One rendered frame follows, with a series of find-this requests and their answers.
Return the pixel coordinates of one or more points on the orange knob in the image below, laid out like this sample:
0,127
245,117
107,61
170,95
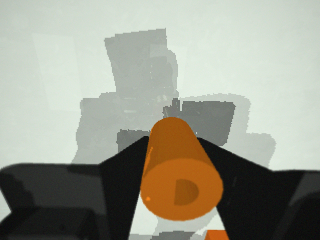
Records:
179,181

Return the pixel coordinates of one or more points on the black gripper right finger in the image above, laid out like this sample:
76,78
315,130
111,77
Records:
258,203

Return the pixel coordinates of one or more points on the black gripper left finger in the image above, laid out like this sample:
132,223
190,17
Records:
111,187

